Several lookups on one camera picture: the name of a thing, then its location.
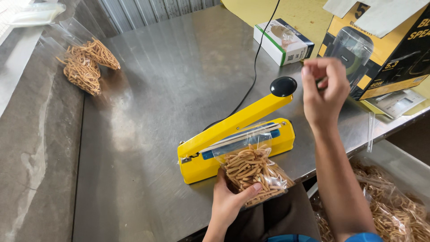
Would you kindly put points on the person's right hand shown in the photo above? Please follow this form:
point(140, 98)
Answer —
point(326, 100)

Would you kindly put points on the person's left hand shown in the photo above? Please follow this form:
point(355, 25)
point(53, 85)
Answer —
point(225, 205)

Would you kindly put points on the clear bag of snack sticks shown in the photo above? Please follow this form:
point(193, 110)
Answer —
point(255, 171)

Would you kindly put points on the clear plastic strip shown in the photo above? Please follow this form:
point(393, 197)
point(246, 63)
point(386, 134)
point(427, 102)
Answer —
point(370, 131)

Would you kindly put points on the person's dark trousers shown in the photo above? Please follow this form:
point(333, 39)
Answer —
point(282, 218)

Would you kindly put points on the white digital scale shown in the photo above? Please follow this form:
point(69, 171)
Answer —
point(396, 103)

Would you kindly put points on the white and green small box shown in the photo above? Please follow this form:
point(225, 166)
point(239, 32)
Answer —
point(282, 42)

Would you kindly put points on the person's blue shirt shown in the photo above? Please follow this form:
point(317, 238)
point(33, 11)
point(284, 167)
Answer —
point(292, 238)

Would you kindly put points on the yellow and black speaker carton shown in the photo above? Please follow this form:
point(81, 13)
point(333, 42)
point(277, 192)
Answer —
point(393, 60)

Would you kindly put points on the yellow impulse heat sealer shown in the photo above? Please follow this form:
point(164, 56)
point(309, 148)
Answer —
point(235, 122)

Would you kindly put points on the yellow paper sheet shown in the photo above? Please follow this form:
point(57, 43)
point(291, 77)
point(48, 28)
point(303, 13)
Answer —
point(302, 13)

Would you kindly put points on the white paper sheet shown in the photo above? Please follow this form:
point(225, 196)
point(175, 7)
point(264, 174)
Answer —
point(386, 15)

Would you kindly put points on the metal bin of snack sticks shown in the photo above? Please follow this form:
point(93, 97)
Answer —
point(399, 205)

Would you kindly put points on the sealed bag of snack sticks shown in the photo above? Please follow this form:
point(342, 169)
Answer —
point(82, 72)
point(100, 53)

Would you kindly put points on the empty clear plastic bag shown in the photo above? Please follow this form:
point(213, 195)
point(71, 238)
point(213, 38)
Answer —
point(35, 15)

